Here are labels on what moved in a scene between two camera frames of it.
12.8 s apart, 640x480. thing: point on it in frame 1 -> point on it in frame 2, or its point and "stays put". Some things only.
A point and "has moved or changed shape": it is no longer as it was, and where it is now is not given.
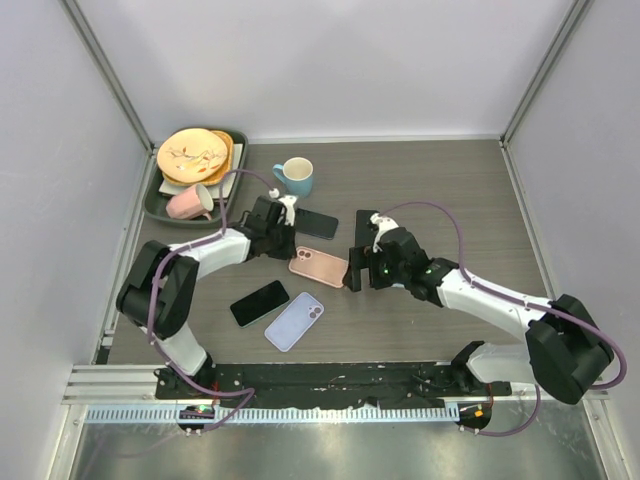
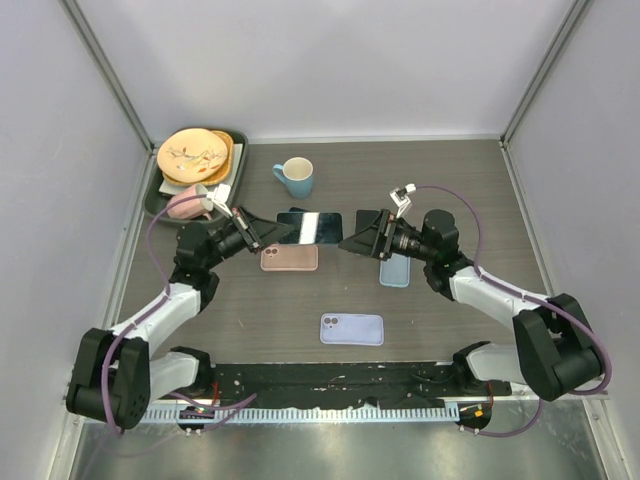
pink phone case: [319, 265] has moved or changed shape
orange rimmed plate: [216, 178] stays put
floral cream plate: [191, 155] stays put
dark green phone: [259, 303] -> [312, 227]
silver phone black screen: [364, 234] stays put
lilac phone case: [294, 321] -> [352, 329]
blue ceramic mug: [297, 175] stays put
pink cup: [191, 203] stays put
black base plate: [315, 382] stays put
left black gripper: [286, 252] -> [258, 231]
